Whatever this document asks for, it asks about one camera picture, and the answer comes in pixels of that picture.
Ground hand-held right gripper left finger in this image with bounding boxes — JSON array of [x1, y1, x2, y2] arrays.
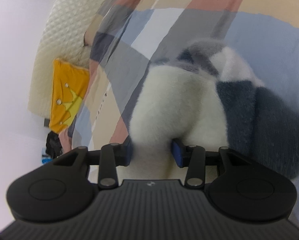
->
[[52, 138, 133, 190]]

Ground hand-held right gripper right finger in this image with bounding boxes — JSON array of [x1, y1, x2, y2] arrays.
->
[[172, 140, 242, 188]]

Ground cream sweater with blue stripes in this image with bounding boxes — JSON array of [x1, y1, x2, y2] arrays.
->
[[116, 39, 299, 180]]

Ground black cloth bundle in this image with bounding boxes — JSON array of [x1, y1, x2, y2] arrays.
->
[[46, 131, 64, 159]]

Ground blue bottle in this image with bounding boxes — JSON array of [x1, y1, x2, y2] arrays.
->
[[41, 147, 52, 165]]

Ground yellow crown print pillow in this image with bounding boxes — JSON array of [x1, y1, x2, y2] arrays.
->
[[49, 58, 90, 133]]

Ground cream quilted headboard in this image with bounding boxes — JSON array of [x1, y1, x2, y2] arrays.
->
[[27, 0, 120, 118]]

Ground plaid patchwork quilt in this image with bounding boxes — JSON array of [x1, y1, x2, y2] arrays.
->
[[58, 0, 299, 230]]

